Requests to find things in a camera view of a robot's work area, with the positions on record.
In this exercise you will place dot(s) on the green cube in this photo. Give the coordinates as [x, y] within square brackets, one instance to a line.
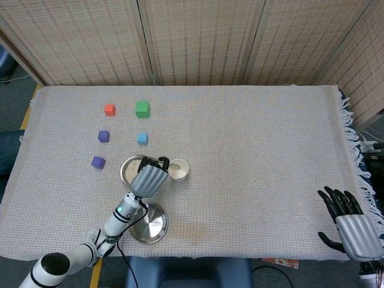
[142, 109]

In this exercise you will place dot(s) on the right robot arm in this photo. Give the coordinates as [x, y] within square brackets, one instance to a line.
[373, 270]

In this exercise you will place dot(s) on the steel plate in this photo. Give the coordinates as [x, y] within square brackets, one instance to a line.
[154, 225]

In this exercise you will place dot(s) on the dark blue fabric seat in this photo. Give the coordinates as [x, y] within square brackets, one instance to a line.
[9, 150]

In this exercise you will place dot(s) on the black box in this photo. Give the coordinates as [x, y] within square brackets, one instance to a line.
[375, 162]

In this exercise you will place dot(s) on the steel bowl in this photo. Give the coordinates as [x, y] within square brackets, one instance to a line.
[122, 175]

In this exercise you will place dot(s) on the white paper cup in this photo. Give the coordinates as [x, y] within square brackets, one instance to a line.
[180, 175]

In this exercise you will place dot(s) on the woven folding screen panel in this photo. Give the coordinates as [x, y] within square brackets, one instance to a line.
[201, 42]
[366, 69]
[81, 42]
[300, 42]

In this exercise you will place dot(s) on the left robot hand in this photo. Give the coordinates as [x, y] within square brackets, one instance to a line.
[148, 180]

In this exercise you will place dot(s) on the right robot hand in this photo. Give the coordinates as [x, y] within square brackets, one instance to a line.
[360, 237]

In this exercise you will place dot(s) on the white woven tablecloth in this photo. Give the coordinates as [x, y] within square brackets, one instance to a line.
[240, 150]

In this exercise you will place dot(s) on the blue padded seat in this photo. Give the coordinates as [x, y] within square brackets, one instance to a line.
[186, 271]

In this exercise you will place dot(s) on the white rice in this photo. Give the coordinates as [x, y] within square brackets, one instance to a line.
[131, 171]

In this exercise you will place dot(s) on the purple cube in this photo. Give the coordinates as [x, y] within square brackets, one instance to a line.
[103, 136]
[98, 162]

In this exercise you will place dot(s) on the red cube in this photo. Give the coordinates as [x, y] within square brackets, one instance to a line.
[109, 109]

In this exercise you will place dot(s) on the orange printed paper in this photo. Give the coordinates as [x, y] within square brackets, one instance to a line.
[282, 262]

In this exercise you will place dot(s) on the light blue cube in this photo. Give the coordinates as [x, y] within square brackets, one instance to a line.
[142, 139]

